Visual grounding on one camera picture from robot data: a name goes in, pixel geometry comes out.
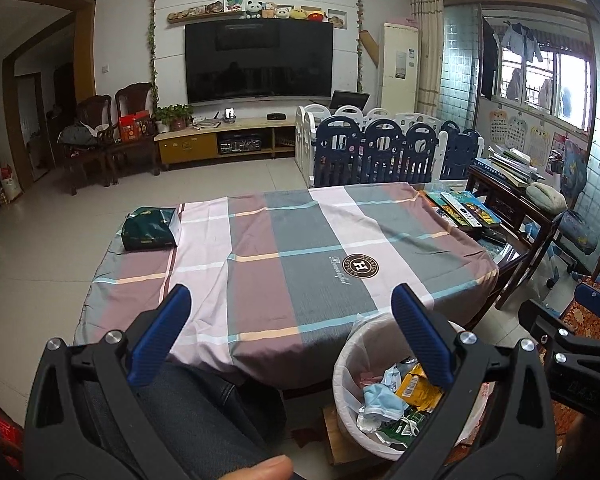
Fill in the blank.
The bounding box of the dark green tissue pack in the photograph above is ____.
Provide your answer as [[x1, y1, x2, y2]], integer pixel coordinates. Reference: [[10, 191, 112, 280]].
[[121, 206, 182, 252]]

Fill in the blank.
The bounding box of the person's left hand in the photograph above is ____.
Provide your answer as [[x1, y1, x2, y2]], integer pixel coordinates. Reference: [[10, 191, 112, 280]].
[[214, 455, 294, 480]]

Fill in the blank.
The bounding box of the dark bag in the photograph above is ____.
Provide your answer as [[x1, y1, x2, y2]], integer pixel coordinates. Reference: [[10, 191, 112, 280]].
[[59, 121, 101, 147]]

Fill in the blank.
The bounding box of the person's right leg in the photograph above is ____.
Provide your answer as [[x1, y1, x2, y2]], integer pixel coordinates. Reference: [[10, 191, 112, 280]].
[[80, 360, 287, 480]]

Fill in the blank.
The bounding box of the white standing air conditioner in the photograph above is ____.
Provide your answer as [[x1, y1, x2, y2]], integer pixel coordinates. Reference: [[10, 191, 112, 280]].
[[377, 22, 420, 116]]

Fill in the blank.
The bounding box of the window with metal grille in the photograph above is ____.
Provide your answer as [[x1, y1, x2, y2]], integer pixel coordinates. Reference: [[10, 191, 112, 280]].
[[500, 45, 596, 134]]

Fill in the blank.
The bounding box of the black hanging garment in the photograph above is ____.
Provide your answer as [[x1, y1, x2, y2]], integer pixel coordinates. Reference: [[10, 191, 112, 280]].
[[481, 17, 501, 101]]

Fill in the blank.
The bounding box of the white remote control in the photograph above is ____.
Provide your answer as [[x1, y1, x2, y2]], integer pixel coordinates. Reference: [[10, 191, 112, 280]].
[[440, 192, 481, 230]]

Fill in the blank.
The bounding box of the dark wooden armchair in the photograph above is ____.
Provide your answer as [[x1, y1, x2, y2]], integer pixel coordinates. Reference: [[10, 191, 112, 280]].
[[55, 94, 116, 196], [111, 82, 160, 184]]

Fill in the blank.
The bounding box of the wooden television cabinet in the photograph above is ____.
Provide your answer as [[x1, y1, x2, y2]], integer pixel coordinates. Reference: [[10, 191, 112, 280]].
[[155, 117, 301, 166]]

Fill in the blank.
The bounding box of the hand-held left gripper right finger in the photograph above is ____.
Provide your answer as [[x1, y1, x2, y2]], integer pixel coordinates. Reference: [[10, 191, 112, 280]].
[[382, 283, 561, 480]]

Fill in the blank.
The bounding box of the black amplifier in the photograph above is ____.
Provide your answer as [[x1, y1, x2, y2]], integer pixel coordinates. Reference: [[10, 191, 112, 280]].
[[219, 132, 261, 155]]

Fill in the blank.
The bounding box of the green snack wrapper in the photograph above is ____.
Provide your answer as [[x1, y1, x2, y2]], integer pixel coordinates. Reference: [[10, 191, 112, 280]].
[[380, 410, 423, 447]]

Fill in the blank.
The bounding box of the grey cushion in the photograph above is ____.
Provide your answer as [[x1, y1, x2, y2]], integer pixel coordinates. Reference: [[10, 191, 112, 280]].
[[525, 182, 567, 215]]

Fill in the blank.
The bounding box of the black laptop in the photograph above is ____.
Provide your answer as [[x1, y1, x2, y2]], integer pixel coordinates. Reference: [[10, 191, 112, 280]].
[[328, 90, 371, 113]]

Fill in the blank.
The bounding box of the wooden wall shelf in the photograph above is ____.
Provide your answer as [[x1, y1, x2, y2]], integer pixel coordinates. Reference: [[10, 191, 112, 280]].
[[167, 7, 349, 25]]

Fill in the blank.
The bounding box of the white waste bin with liner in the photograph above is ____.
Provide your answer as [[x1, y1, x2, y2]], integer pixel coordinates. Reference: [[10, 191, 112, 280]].
[[332, 312, 493, 462]]

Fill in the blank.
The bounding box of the spread of picture books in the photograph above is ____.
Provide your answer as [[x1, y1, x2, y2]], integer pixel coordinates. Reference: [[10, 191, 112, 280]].
[[425, 190, 503, 233]]

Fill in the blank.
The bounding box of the red gold sofa cushion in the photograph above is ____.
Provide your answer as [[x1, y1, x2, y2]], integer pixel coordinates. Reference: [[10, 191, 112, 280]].
[[560, 287, 600, 348]]

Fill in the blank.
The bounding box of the stack of books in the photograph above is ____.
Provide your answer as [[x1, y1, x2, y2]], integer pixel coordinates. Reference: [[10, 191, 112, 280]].
[[472, 145, 546, 186]]

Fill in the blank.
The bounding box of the wooden wall bracket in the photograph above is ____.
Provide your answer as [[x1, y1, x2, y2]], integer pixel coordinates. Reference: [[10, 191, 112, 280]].
[[358, 30, 381, 69]]

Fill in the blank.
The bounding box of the dark wooden desk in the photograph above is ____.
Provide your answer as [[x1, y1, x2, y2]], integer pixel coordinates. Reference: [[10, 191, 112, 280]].
[[467, 165, 563, 281]]

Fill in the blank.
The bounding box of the blue hanging shirt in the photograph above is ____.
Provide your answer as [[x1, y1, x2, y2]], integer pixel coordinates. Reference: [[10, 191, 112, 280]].
[[500, 22, 544, 64]]

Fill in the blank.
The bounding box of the beige curtain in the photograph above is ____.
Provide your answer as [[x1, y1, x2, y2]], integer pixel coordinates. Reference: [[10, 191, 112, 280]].
[[407, 0, 445, 121]]

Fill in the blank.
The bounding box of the green ivy garland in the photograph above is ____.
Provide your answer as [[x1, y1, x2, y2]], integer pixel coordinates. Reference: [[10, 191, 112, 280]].
[[149, 0, 159, 106], [354, 0, 364, 94]]

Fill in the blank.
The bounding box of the white red sack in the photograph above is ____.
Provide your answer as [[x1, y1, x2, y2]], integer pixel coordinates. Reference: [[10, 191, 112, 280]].
[[0, 164, 24, 204]]

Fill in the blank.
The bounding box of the blue child chair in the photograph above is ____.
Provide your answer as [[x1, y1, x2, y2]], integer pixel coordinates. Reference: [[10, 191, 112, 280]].
[[550, 140, 600, 281]]

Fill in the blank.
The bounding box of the yellow snack bag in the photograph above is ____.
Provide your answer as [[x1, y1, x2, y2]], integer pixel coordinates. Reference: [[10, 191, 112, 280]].
[[395, 364, 443, 411]]

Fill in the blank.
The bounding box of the white plastic bag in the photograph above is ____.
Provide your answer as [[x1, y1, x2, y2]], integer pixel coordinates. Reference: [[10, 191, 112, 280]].
[[356, 409, 382, 434]]

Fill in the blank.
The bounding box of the navy white baby playpen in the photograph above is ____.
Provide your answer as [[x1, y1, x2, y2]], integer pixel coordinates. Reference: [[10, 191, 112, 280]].
[[295, 104, 485, 189]]

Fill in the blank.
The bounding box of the blue plastic wrapper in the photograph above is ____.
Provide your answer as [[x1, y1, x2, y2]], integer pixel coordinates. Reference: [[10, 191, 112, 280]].
[[362, 384, 407, 420]]

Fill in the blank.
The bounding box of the children's wall chart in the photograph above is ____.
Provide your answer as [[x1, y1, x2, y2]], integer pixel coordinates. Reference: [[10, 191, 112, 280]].
[[489, 107, 510, 144], [530, 126, 552, 166], [507, 116, 529, 154]]

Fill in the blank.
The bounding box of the large black television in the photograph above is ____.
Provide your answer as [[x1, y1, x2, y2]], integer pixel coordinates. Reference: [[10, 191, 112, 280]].
[[185, 16, 335, 106]]

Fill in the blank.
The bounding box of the red gift box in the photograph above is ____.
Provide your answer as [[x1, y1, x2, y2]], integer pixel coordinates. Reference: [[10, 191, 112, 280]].
[[118, 111, 154, 142]]

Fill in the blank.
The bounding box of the dark wooden coffee table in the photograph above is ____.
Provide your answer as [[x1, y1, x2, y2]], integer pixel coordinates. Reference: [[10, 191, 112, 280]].
[[422, 187, 536, 311]]

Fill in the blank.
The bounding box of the plaid tablecloth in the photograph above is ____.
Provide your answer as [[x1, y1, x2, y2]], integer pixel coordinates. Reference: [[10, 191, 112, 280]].
[[75, 181, 500, 390]]

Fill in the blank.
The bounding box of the green potted plant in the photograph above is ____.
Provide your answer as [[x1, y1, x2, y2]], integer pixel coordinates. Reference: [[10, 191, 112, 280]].
[[154, 104, 195, 134]]

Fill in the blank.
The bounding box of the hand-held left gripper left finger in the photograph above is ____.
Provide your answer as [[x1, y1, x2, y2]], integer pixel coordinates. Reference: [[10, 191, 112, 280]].
[[24, 284, 192, 480]]

